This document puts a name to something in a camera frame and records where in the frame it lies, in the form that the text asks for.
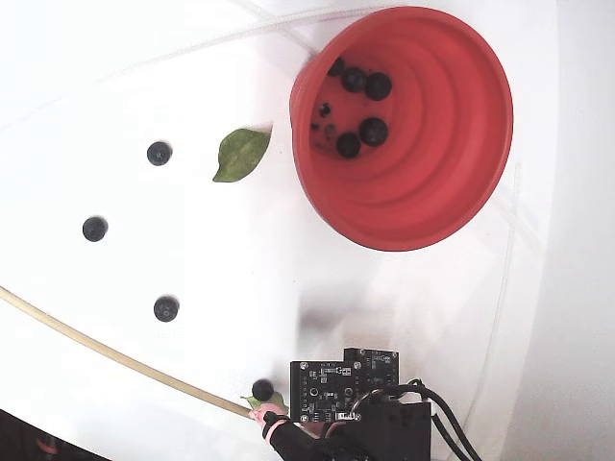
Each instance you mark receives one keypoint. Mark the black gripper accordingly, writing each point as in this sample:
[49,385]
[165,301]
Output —
[287,428]

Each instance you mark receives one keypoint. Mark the small dark blueberry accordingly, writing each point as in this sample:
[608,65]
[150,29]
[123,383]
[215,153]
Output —
[159,153]

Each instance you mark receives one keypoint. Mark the red collapsible silicone cup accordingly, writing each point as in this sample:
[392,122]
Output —
[432,168]

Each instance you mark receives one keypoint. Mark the large green leaf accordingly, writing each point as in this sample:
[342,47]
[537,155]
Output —
[279,402]

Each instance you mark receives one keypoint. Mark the curved wooden stick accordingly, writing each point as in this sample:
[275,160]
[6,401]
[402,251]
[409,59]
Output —
[120,357]

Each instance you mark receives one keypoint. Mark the medium green leaf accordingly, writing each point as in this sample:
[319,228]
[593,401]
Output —
[240,153]

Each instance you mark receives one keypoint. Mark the black camera module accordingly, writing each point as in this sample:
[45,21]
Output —
[327,389]
[382,365]

